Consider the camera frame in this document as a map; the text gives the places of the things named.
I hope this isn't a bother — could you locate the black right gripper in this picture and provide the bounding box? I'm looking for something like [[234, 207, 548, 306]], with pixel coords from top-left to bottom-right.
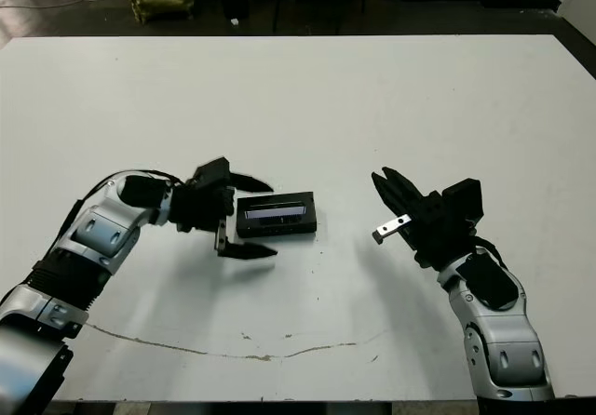
[[371, 167, 476, 270]]

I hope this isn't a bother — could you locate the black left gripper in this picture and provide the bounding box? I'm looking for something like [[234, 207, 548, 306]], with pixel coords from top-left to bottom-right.
[[168, 172, 279, 261]]

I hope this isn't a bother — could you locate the black box lid with print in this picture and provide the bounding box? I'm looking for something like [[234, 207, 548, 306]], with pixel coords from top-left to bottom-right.
[[235, 191, 319, 239]]

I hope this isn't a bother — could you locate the white door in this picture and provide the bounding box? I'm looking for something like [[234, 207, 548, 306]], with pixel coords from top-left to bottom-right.
[[558, 0, 596, 47]]

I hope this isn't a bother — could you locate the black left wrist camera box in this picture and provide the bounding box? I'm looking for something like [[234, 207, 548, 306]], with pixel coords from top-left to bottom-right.
[[193, 156, 232, 188]]

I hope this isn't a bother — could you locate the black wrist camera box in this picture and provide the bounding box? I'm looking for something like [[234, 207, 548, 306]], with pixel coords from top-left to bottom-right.
[[441, 179, 484, 224], [193, 156, 232, 188]]

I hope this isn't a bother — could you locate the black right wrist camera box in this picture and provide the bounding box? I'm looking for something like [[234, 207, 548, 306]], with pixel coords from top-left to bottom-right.
[[441, 179, 484, 224]]

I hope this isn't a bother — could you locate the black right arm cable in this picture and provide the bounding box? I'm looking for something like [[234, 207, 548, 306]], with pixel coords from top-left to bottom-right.
[[469, 235, 508, 268]]

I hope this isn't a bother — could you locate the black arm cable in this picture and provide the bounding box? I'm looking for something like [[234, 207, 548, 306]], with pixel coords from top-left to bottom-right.
[[469, 235, 508, 268], [58, 168, 188, 244]]

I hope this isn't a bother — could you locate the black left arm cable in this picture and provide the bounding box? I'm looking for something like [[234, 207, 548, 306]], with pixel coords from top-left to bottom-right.
[[58, 168, 188, 244]]

